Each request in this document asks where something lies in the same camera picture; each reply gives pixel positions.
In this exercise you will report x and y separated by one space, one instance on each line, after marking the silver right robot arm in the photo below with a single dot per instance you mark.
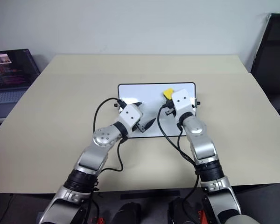
204 144

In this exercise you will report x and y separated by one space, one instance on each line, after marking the black display panel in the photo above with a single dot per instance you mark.
273 53

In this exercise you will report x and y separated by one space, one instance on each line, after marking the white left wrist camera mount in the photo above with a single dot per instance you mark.
130 115

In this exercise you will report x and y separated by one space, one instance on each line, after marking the open grey laptop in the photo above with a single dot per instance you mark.
10 70

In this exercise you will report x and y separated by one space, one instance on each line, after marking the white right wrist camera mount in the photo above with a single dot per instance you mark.
182 101

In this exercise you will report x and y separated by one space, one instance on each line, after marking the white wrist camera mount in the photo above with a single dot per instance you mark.
182 101
130 115

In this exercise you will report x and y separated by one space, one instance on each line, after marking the small black-framed whiteboard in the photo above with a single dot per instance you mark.
151 98

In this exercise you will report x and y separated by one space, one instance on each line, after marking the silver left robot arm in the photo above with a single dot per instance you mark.
93 156

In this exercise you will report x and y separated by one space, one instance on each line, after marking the yellow eraser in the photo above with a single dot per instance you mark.
168 93

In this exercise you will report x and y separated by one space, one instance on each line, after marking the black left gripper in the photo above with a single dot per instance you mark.
140 127

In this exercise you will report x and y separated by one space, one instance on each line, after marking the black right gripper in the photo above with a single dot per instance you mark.
170 110

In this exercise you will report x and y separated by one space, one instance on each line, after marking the small red part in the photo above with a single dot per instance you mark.
96 220
201 214

